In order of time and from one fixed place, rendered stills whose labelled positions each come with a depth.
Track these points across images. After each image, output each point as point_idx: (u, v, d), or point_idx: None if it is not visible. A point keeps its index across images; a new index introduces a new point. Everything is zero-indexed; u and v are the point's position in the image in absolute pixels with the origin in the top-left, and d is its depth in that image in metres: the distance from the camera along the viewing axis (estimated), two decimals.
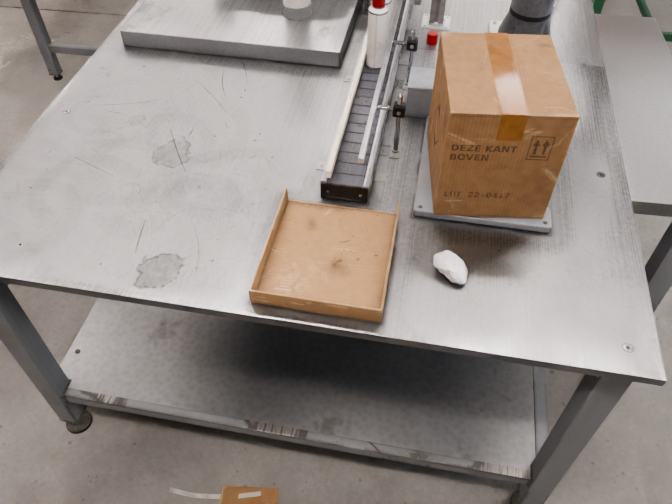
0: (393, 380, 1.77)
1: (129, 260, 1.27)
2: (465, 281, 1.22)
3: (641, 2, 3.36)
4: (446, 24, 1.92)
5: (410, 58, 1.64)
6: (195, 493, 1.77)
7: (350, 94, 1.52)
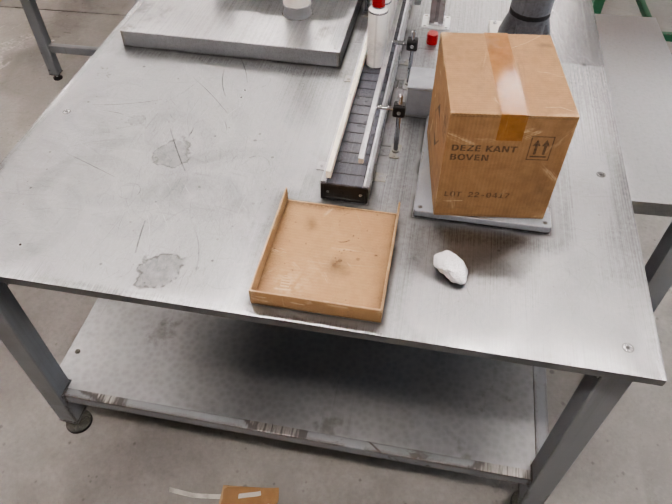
0: (393, 380, 1.77)
1: (129, 260, 1.27)
2: (465, 281, 1.22)
3: (641, 2, 3.36)
4: (446, 24, 1.92)
5: (410, 58, 1.64)
6: (195, 493, 1.77)
7: (350, 94, 1.52)
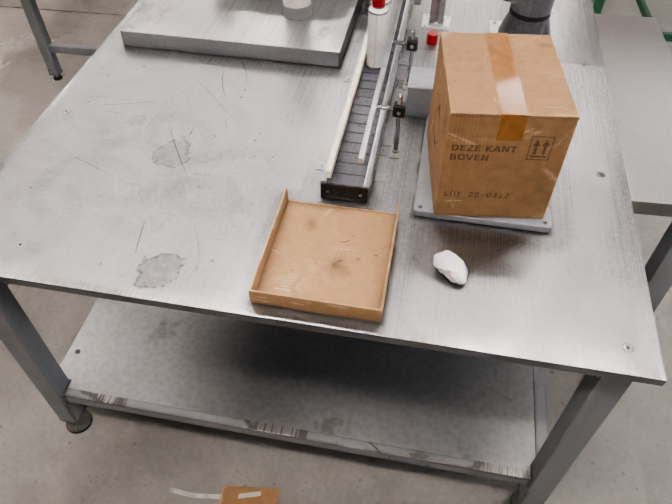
0: (393, 380, 1.77)
1: (129, 260, 1.27)
2: (465, 281, 1.22)
3: (641, 2, 3.36)
4: (446, 24, 1.92)
5: (410, 58, 1.64)
6: (195, 493, 1.77)
7: (350, 94, 1.52)
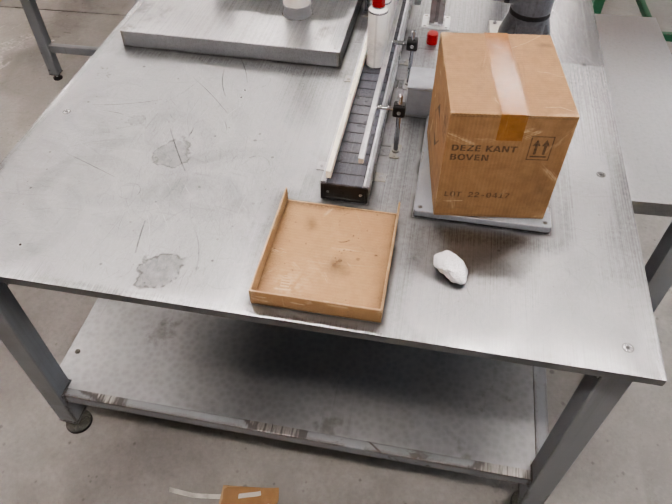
0: (393, 380, 1.77)
1: (129, 260, 1.27)
2: (465, 281, 1.22)
3: (641, 2, 3.36)
4: (446, 24, 1.92)
5: (410, 58, 1.64)
6: (195, 493, 1.77)
7: (350, 94, 1.52)
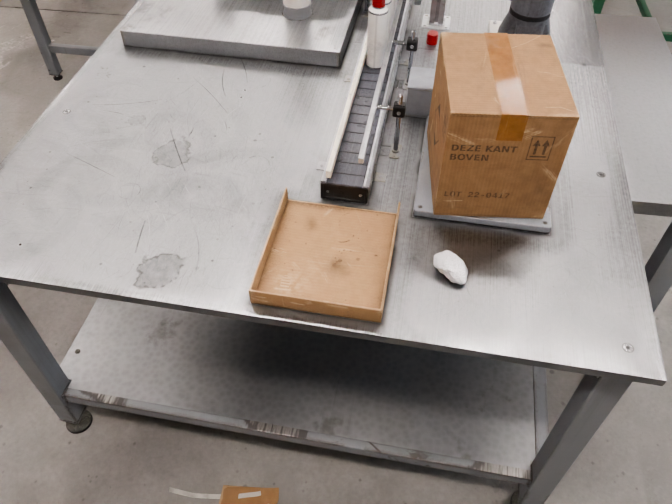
0: (393, 380, 1.77)
1: (129, 260, 1.27)
2: (465, 281, 1.22)
3: (641, 2, 3.36)
4: (446, 24, 1.92)
5: (410, 58, 1.64)
6: (195, 493, 1.77)
7: (350, 94, 1.52)
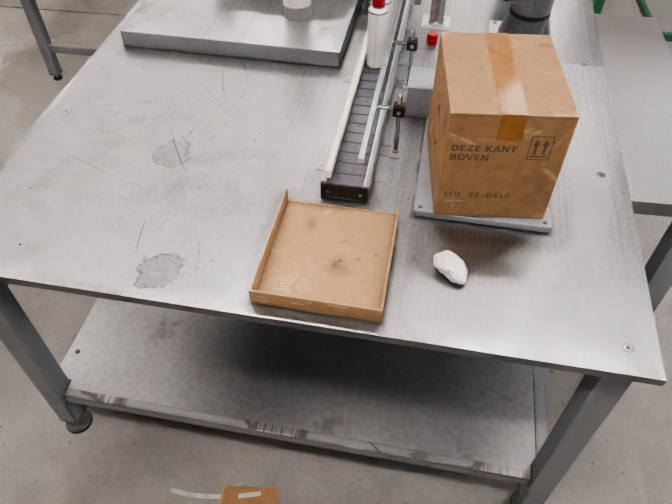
0: (393, 380, 1.77)
1: (129, 260, 1.27)
2: (465, 281, 1.22)
3: (641, 2, 3.36)
4: (446, 24, 1.92)
5: (410, 58, 1.64)
6: (195, 493, 1.77)
7: (350, 94, 1.52)
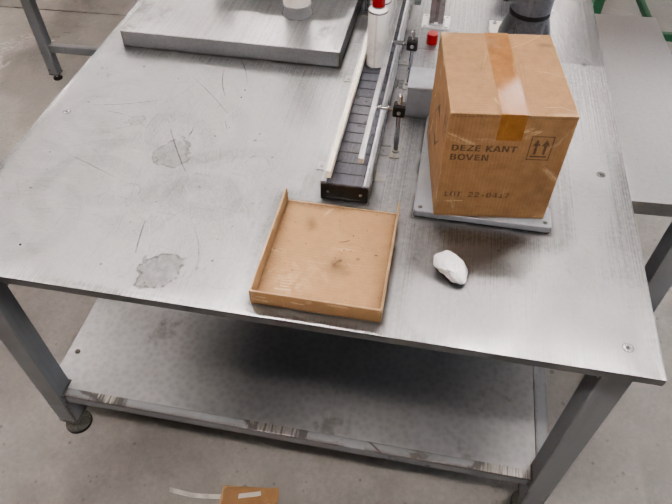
0: (393, 380, 1.77)
1: (129, 260, 1.27)
2: (465, 281, 1.22)
3: (641, 2, 3.36)
4: (446, 24, 1.92)
5: (410, 58, 1.64)
6: (195, 493, 1.77)
7: (350, 94, 1.52)
